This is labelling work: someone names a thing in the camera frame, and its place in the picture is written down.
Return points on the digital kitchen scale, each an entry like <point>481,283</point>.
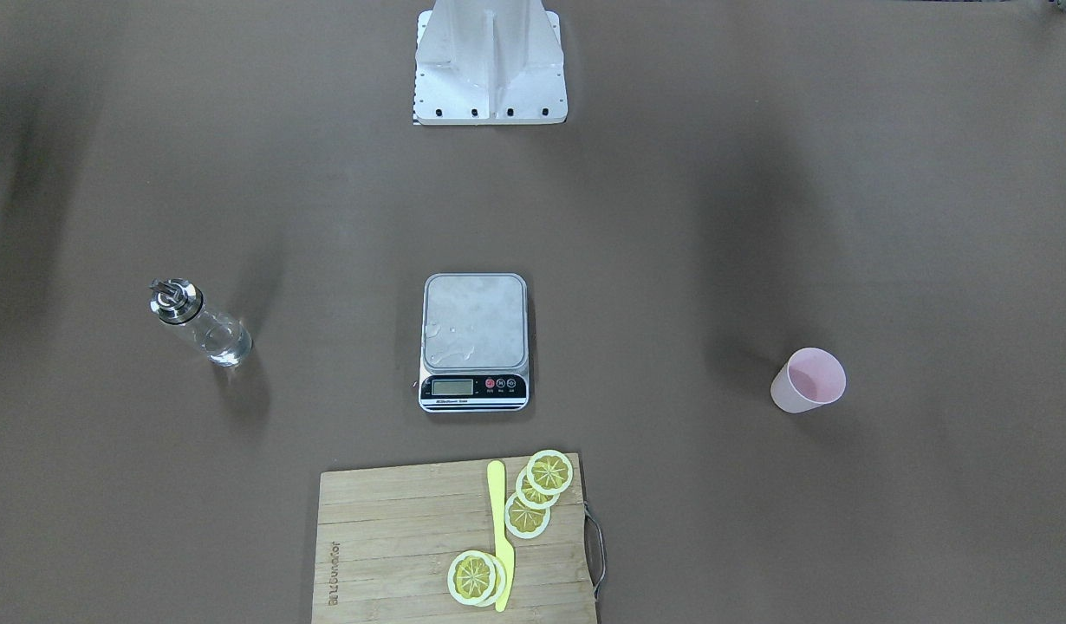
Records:
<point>474,345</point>

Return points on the glass sauce bottle metal spout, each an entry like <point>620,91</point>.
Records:
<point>181,307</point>

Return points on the lemon slice far end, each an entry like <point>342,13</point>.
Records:
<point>550,472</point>

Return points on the yellow plastic knife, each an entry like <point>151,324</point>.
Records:
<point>503,550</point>

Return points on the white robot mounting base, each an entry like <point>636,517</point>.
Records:
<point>489,63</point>

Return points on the bamboo cutting board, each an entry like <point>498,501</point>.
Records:
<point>386,536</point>

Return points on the lemon slice near knife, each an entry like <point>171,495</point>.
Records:
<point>523,521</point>

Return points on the lemon slice middle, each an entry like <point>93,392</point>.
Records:
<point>529,496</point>

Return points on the pink plastic cup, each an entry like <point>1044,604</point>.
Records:
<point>810,378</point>

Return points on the lemon slice hidden pair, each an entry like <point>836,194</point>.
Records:
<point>499,586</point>

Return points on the lemon slice front pair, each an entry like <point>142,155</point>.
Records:
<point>470,577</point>

